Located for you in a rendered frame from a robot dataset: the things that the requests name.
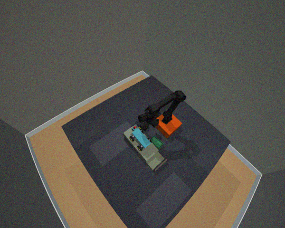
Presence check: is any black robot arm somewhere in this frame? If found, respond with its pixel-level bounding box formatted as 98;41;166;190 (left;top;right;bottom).
138;90;186;128

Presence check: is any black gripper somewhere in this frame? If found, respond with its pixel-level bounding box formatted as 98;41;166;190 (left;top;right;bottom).
140;115;158;131

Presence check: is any green tray floor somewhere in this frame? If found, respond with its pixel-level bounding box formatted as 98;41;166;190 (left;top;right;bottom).
151;137;162;148

